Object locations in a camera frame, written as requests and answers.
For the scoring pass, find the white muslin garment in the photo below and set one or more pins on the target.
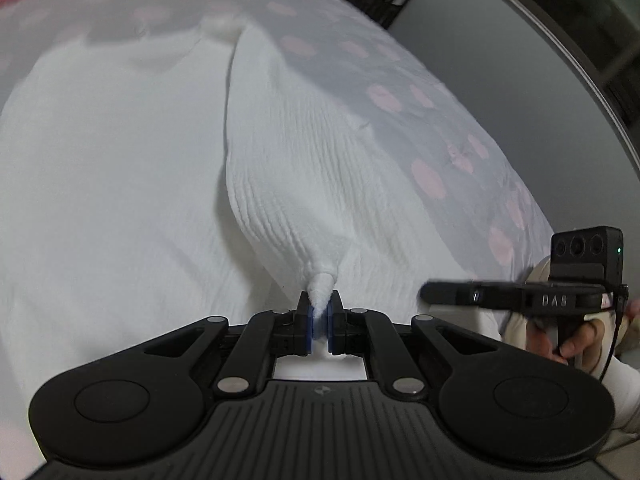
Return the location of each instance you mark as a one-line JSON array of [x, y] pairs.
[[175, 185]]

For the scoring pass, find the person right hand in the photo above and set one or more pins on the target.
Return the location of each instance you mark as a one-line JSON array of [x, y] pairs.
[[592, 345]]

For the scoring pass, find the beige sleeve forearm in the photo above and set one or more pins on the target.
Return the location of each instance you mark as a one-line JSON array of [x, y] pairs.
[[625, 395]]

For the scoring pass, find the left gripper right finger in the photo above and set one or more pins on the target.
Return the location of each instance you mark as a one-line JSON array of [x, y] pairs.
[[502, 405]]

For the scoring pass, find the window sill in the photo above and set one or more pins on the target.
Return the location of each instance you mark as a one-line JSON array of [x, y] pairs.
[[600, 40]]

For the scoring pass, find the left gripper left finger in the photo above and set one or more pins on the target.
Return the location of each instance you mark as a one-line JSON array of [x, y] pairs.
[[142, 403]]

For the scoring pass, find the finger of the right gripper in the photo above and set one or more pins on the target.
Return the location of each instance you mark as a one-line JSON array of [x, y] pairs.
[[485, 295]]

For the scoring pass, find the polka dot bed sheet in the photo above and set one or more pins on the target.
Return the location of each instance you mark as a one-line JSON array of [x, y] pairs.
[[400, 85]]

